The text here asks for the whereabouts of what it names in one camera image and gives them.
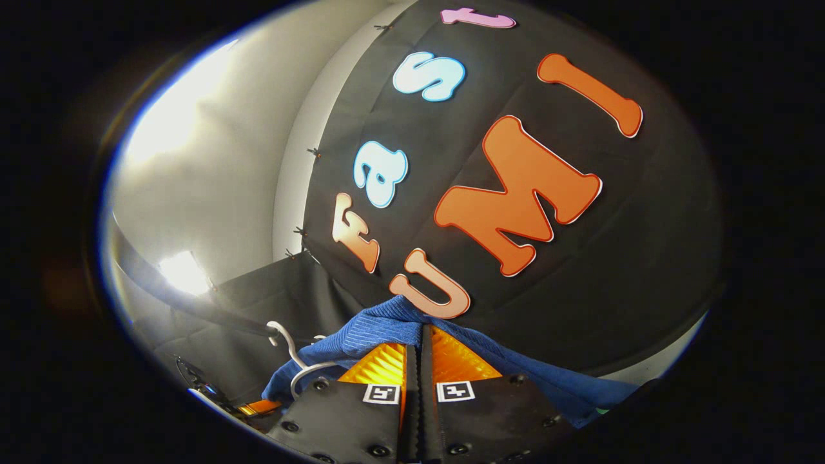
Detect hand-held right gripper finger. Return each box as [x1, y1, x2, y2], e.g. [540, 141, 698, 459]
[420, 324, 581, 464]
[266, 342, 420, 464]

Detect white plastic clothes hanger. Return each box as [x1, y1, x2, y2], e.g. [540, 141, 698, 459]
[266, 320, 345, 401]

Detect blue corduroy jacket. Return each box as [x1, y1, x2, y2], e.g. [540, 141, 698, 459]
[261, 295, 639, 429]

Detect black clothes rack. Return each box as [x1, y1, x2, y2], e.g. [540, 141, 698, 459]
[110, 213, 284, 342]

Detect small ceiling light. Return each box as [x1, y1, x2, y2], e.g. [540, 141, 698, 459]
[158, 250, 212, 297]

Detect black backdrop cloth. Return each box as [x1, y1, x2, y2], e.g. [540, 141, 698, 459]
[151, 0, 726, 407]

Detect row of small black clips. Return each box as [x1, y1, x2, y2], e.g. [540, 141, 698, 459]
[287, 23, 393, 260]

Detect long ceiling light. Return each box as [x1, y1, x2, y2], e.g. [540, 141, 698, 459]
[122, 39, 240, 169]

